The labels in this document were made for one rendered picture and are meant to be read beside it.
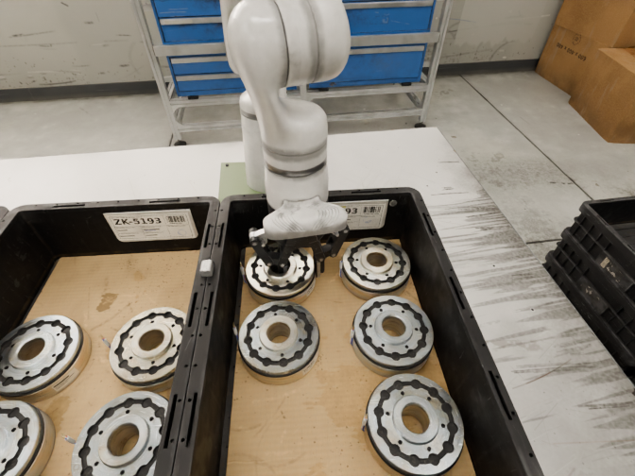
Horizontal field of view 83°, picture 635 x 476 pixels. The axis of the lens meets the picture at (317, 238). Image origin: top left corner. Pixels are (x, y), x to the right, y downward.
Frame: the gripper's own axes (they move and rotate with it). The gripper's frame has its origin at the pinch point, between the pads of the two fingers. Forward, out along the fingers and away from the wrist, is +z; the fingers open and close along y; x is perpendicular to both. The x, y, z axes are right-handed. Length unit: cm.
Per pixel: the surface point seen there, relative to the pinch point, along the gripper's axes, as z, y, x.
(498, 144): 85, -155, -150
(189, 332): -7.8, 13.7, 12.8
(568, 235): 37, -87, -27
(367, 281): -1.0, -8.7, 5.1
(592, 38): 45, -252, -212
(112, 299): 2.2, 27.9, -1.2
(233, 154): 15, 11, -58
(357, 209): -5.1, -10.0, -5.8
